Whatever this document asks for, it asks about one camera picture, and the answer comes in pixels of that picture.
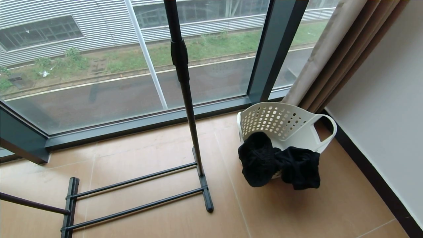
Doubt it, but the black clothes rack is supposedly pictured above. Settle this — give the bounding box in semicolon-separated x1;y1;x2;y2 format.
0;0;214;238

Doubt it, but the heap of clothes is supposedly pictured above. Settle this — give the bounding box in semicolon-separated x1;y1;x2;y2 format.
238;132;321;191

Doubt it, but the white laundry basket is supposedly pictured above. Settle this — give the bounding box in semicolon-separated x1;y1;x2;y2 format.
236;102;338;180

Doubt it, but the window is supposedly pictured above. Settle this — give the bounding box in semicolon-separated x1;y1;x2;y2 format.
0;0;341;165

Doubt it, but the beige curtain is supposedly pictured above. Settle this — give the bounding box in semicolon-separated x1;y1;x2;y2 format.
281;0;410;114

